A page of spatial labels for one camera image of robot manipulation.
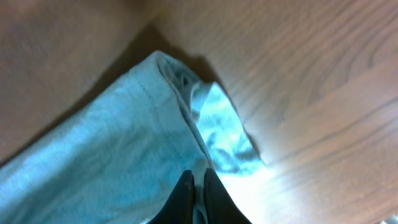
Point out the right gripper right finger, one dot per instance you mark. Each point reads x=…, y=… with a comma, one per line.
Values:
x=220, y=208

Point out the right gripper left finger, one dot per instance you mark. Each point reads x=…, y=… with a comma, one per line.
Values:
x=178, y=208

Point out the light blue t-shirt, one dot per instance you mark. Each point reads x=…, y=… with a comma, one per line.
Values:
x=118, y=159

